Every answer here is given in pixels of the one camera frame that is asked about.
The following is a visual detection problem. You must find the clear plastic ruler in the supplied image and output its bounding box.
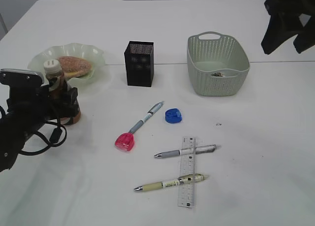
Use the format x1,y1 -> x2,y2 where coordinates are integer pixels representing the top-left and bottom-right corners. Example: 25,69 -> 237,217
178,136 -> 196,208

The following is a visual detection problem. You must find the brown coffee bottle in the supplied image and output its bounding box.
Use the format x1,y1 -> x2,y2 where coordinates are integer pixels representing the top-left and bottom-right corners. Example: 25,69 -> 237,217
43,59 -> 81,126

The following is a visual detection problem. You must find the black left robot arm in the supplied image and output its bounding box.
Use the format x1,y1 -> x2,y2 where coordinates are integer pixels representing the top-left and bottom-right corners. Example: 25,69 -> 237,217
0,86 -> 79,171

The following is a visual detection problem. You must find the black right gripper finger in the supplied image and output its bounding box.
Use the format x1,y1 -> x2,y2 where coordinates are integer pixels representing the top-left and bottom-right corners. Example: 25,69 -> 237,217
293,31 -> 315,54
261,14 -> 297,55

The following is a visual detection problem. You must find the black mesh pen holder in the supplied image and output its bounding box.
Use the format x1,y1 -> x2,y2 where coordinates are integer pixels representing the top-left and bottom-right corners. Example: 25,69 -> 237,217
124,41 -> 154,87

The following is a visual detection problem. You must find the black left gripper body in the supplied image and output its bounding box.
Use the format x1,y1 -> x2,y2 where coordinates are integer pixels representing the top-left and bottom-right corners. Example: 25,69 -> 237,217
6,83 -> 79,128

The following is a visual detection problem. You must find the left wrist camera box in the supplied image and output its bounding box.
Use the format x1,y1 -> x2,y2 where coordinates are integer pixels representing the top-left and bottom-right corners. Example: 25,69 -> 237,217
0,69 -> 44,88

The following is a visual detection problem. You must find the round sugared bread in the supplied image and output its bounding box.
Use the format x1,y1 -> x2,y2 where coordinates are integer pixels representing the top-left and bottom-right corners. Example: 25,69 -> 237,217
57,56 -> 92,79

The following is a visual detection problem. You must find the pink pencil sharpener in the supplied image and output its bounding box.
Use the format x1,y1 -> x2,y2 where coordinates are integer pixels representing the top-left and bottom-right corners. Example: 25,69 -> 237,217
115,132 -> 134,152

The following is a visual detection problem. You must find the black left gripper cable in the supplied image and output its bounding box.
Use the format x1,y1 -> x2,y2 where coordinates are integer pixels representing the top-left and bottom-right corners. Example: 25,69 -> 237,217
19,119 -> 67,156

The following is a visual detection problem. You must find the blue grey ballpoint pen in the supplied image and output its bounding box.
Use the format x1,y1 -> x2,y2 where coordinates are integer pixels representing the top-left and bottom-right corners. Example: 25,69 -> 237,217
129,101 -> 164,134

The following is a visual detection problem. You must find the pale green wavy plate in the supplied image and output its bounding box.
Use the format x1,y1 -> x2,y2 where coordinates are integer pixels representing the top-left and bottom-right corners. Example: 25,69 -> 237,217
28,43 -> 105,91

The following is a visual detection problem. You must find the blue pencil sharpener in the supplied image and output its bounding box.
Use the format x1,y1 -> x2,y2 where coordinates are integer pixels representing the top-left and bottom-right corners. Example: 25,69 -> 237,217
165,108 -> 182,124

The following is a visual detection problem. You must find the paper piece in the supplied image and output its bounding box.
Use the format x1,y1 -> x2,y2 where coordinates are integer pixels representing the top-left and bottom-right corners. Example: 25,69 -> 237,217
211,72 -> 226,77

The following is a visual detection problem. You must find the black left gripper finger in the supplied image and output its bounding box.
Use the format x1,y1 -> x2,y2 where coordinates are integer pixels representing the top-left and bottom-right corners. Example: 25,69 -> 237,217
63,84 -> 79,117

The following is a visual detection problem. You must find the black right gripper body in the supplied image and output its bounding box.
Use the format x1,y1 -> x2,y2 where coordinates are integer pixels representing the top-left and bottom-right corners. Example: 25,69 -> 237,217
264,0 -> 315,35

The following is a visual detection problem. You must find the beige ballpoint pen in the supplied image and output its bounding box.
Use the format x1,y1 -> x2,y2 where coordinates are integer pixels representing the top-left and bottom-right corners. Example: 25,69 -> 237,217
134,174 -> 209,192

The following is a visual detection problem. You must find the pale green woven basket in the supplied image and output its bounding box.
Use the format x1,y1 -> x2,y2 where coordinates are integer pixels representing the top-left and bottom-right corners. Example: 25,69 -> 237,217
187,32 -> 250,97

